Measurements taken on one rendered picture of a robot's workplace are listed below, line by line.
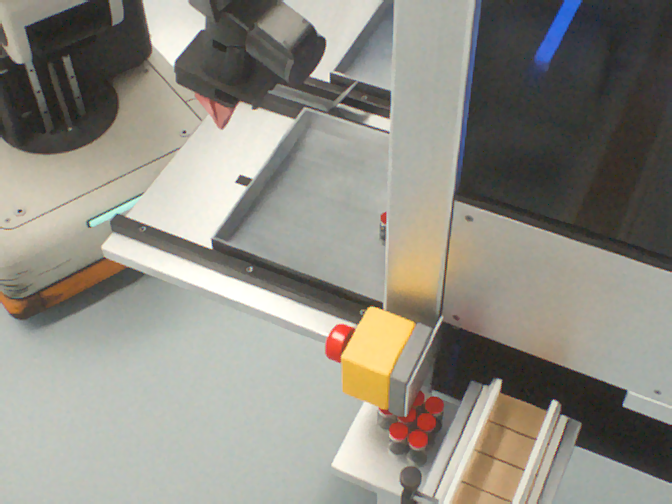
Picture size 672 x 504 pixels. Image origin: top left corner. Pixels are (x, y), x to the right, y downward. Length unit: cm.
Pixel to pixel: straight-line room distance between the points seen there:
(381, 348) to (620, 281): 25
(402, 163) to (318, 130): 54
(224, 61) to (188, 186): 34
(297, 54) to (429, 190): 19
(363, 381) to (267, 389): 118
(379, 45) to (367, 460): 69
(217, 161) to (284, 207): 13
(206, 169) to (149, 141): 93
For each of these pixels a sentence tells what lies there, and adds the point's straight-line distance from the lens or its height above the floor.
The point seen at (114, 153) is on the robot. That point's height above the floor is 28.
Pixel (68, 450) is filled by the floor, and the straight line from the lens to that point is 219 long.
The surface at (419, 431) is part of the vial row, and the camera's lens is 107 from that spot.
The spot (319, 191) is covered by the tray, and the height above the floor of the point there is 88.
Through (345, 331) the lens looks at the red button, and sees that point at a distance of 103.
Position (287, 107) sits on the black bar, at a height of 90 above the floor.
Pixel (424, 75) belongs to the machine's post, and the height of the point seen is 134.
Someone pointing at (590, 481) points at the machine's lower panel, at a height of 81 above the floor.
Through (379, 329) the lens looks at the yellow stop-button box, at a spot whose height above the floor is 103.
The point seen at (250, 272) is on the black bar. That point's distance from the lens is 123.
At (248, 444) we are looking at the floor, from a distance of 212.
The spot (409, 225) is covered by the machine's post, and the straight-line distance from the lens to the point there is 94.
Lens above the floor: 187
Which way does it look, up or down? 51 degrees down
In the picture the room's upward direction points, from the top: 2 degrees counter-clockwise
